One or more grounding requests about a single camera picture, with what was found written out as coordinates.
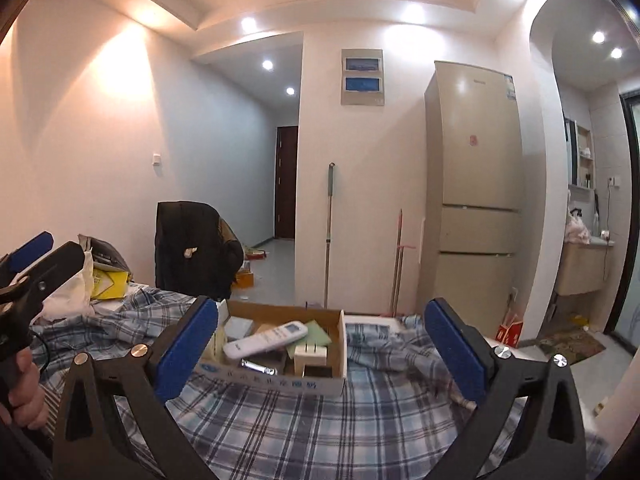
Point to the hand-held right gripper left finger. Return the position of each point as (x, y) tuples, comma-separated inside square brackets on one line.
[(187, 355)]

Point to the light blue box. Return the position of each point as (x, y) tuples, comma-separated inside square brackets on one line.
[(237, 329)]

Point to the white plastic bag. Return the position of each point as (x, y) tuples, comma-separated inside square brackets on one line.
[(70, 295)]

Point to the grey electrical wall panel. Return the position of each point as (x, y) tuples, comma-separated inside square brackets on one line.
[(362, 77)]

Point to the blue plaid shirt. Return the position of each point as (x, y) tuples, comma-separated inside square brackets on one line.
[(325, 425)]

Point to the frosted glass door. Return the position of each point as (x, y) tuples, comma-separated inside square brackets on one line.
[(632, 210)]

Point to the shallow cardboard box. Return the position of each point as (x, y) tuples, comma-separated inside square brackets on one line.
[(280, 385)]

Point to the red carton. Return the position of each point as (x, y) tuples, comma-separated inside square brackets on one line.
[(510, 332)]

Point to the black jacket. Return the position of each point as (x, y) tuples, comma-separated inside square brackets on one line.
[(190, 250)]

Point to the pink plastic bag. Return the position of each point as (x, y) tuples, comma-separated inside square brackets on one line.
[(576, 229)]

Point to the person's left hand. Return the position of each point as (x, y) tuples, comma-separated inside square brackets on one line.
[(27, 390)]

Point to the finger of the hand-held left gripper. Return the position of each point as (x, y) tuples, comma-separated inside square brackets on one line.
[(55, 265), (32, 250)]

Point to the grey mop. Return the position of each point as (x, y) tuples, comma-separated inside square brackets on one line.
[(328, 235)]

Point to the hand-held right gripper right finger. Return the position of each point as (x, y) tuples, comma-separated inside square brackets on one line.
[(455, 355)]

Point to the green sticky note pad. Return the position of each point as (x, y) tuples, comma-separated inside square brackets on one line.
[(317, 334)]

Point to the wall mirror cabinet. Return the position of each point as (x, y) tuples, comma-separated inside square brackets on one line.
[(582, 155)]

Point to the red yellow packet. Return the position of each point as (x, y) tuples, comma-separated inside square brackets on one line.
[(256, 254)]

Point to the patterned floor mat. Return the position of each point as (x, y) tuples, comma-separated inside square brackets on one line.
[(570, 345)]

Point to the white remote control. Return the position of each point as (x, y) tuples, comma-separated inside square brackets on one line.
[(265, 340)]

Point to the pink broom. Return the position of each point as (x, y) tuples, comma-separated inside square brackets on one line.
[(397, 270)]

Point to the white charger plug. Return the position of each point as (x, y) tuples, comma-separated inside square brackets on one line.
[(310, 360)]

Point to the grey bag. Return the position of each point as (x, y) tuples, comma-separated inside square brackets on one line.
[(107, 255)]

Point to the beige refrigerator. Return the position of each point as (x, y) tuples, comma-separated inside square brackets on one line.
[(475, 185)]

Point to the brown paper bag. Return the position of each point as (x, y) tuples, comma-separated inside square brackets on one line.
[(231, 234)]

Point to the white wall socket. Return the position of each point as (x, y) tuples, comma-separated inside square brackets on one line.
[(612, 182)]

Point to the orange box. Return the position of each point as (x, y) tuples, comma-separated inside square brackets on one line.
[(244, 279)]

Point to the beige vanity cabinet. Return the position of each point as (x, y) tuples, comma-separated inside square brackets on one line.
[(582, 270)]

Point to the dark wooden door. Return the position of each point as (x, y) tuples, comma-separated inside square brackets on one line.
[(286, 185)]

